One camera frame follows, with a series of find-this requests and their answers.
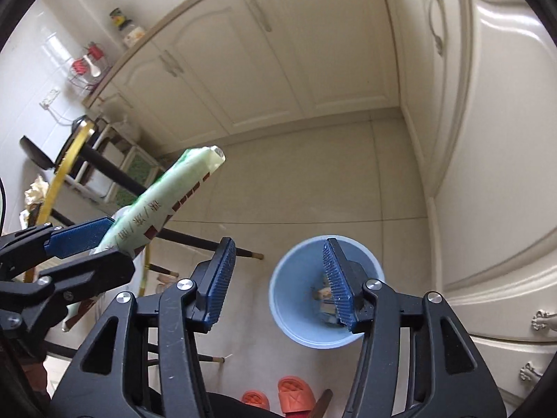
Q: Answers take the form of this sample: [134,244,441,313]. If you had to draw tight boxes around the yellow snack wrapper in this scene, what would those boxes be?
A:
[312,286,343,326]

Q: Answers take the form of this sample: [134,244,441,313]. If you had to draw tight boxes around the green checked white package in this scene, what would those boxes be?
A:
[60,144,228,332]

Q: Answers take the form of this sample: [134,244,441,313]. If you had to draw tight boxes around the light blue trash bin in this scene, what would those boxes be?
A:
[268,235,361,350]

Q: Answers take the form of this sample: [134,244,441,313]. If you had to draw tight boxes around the crumpled beige wrapper pile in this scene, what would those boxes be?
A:
[19,175,49,229]

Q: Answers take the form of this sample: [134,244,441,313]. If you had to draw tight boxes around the round white marble table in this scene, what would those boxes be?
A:
[21,119,154,296]

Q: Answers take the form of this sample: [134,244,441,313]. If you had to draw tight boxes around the orange slipper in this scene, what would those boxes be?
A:
[242,390,270,411]
[277,376,316,418]

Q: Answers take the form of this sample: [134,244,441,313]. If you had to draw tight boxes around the white storage shelf cart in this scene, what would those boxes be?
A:
[66,117,164,207]

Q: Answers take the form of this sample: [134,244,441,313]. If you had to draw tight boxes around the black silver grill appliance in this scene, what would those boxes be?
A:
[19,114,96,171]

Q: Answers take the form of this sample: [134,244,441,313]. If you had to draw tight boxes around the glass jar with yellow lid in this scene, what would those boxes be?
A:
[110,8,146,48]

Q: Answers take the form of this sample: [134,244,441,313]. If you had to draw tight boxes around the cream base cabinets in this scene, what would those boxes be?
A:
[88,0,556,400]

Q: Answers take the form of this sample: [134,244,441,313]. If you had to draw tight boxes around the white wall socket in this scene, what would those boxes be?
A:
[40,88,61,110]

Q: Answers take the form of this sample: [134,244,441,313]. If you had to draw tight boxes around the wire rack with red cups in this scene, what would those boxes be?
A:
[67,41,111,93]

